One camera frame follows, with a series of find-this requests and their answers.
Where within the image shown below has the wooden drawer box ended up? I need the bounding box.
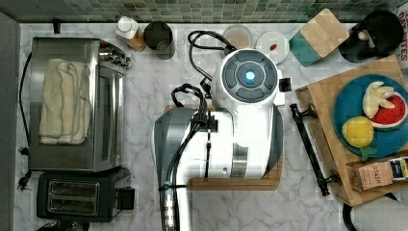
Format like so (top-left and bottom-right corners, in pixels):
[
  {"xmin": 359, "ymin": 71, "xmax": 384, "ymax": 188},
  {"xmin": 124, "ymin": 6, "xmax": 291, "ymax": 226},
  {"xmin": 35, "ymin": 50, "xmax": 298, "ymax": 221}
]
[{"xmin": 291, "ymin": 55, "xmax": 407, "ymax": 206}]

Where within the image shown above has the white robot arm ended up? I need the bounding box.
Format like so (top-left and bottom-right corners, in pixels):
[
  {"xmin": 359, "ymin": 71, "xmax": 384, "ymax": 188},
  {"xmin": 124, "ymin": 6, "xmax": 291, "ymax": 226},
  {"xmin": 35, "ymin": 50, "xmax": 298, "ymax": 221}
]
[{"xmin": 152, "ymin": 48, "xmax": 283, "ymax": 231}]

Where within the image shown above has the clear glass jar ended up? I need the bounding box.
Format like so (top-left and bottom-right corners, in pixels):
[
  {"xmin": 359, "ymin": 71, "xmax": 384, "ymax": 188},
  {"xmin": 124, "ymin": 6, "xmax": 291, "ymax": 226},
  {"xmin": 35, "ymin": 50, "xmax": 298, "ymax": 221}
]
[{"xmin": 223, "ymin": 25, "xmax": 252, "ymax": 49}]

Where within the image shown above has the dark metal cup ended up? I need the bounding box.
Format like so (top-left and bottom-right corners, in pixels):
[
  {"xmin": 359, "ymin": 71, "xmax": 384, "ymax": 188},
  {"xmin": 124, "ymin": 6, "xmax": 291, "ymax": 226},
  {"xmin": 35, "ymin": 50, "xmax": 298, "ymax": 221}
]
[{"xmin": 143, "ymin": 22, "xmax": 175, "ymax": 60}]

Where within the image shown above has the stainless steel toaster oven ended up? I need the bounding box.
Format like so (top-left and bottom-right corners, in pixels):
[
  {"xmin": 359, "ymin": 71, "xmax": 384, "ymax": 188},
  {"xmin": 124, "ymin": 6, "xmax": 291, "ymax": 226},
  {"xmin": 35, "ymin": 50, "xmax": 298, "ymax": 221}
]
[{"xmin": 29, "ymin": 38, "xmax": 130, "ymax": 172}]

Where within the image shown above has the bottle with white cap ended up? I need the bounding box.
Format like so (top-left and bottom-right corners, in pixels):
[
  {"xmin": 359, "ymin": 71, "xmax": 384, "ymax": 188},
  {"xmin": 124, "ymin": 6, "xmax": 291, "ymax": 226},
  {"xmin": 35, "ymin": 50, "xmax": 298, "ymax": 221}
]
[{"xmin": 115, "ymin": 16, "xmax": 146, "ymax": 52}]

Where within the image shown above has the cream folded towel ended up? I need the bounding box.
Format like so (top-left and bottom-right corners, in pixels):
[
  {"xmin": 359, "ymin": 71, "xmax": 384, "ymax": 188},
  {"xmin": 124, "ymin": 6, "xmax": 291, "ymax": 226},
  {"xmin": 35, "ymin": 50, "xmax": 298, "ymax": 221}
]
[{"xmin": 39, "ymin": 59, "xmax": 90, "ymax": 144}]

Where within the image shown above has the black two-slot toaster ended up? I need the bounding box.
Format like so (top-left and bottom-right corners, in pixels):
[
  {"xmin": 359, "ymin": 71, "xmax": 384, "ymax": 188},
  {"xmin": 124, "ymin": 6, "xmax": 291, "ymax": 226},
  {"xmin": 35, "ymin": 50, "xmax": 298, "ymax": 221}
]
[{"xmin": 37, "ymin": 167, "xmax": 136, "ymax": 222}]

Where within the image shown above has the teal canister with wooden lid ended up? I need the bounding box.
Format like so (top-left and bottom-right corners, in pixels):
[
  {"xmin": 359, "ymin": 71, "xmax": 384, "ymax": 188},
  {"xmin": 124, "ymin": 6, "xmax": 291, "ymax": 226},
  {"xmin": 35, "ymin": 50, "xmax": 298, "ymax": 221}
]
[{"xmin": 289, "ymin": 9, "xmax": 349, "ymax": 67}]

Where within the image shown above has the blue round plate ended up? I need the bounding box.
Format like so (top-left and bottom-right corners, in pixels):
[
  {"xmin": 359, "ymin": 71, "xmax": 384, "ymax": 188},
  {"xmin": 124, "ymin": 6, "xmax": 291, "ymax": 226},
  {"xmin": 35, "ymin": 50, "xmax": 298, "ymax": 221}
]
[{"xmin": 332, "ymin": 74, "xmax": 408, "ymax": 158}]

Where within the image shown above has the plush yellow lemon toy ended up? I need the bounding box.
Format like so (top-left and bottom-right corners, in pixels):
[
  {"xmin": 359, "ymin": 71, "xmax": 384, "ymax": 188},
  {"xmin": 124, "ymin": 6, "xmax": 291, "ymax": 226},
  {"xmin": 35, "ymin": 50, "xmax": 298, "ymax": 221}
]
[{"xmin": 342, "ymin": 116, "xmax": 376, "ymax": 161}]

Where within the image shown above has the Stash tea box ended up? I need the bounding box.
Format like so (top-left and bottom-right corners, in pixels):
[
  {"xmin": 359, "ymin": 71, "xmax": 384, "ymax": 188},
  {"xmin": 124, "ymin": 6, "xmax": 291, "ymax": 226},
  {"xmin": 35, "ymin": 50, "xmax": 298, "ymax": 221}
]
[{"xmin": 351, "ymin": 162, "xmax": 394, "ymax": 192}]

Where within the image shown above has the plush banana toy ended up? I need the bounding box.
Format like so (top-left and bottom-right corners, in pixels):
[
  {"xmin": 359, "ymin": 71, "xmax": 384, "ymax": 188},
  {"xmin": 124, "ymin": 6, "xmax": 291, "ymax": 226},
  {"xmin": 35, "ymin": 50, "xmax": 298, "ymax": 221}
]
[{"xmin": 363, "ymin": 81, "xmax": 395, "ymax": 118}]

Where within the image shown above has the plush watermelon slice toy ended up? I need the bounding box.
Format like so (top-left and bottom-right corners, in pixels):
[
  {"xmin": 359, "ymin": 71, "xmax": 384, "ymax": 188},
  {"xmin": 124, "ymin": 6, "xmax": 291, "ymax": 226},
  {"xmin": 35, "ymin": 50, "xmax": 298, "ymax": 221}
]
[{"xmin": 370, "ymin": 92, "xmax": 407, "ymax": 130}]

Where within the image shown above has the black utensil holder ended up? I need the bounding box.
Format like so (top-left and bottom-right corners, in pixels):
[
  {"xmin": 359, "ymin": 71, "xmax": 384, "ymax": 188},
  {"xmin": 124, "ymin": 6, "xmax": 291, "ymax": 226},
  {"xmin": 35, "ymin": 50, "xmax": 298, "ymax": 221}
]
[{"xmin": 339, "ymin": 11, "xmax": 404, "ymax": 63}]

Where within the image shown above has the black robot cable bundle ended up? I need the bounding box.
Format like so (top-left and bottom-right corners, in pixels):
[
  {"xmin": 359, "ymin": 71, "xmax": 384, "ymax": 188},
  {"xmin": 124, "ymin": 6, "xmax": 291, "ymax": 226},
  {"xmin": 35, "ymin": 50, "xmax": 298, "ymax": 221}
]
[{"xmin": 163, "ymin": 30, "xmax": 238, "ymax": 231}]

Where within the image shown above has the black toaster oven power cord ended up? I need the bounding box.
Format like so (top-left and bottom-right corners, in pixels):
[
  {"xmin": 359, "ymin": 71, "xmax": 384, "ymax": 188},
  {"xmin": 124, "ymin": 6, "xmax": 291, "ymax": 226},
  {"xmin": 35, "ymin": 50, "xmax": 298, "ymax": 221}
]
[{"xmin": 16, "ymin": 51, "xmax": 33, "ymax": 193}]

